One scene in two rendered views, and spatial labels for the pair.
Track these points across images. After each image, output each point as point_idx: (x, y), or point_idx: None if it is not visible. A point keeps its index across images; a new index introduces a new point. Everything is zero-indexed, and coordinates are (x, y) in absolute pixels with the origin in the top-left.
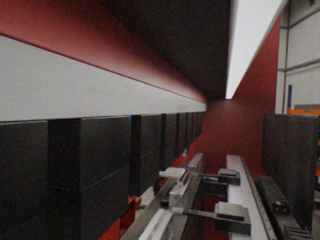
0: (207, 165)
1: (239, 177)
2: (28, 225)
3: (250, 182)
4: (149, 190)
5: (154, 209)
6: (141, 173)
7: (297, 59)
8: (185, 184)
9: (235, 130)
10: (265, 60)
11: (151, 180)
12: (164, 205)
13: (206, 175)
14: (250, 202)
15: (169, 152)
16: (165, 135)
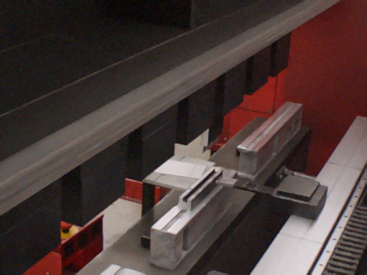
0: (312, 132)
1: (314, 205)
2: None
3: (345, 212)
4: (202, 156)
5: (124, 253)
6: (4, 256)
7: None
8: (200, 205)
9: None
10: None
11: (36, 256)
12: (147, 245)
13: (251, 190)
14: (299, 266)
15: (100, 187)
16: (82, 167)
